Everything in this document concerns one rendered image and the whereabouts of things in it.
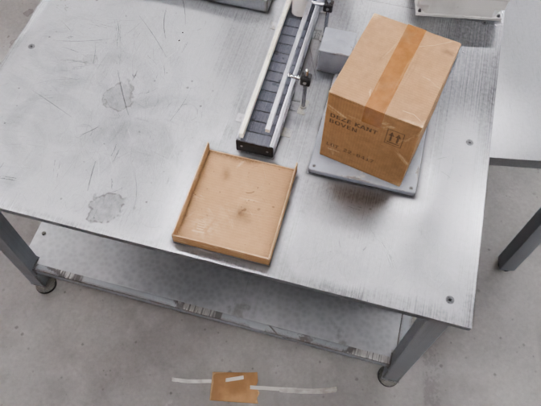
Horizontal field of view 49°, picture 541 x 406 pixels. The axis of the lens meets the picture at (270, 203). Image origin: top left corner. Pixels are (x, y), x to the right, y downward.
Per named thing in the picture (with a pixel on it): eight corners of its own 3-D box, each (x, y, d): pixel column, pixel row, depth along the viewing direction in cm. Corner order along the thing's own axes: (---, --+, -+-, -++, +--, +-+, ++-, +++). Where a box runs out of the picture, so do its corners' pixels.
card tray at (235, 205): (208, 149, 169) (207, 141, 166) (296, 170, 166) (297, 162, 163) (173, 241, 155) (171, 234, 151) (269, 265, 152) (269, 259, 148)
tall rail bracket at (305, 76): (285, 99, 178) (287, 61, 164) (308, 104, 177) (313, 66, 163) (282, 107, 177) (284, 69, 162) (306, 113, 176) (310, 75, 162)
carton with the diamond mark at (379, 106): (359, 80, 180) (374, 11, 156) (435, 109, 175) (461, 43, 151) (319, 154, 166) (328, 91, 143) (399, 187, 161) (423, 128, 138)
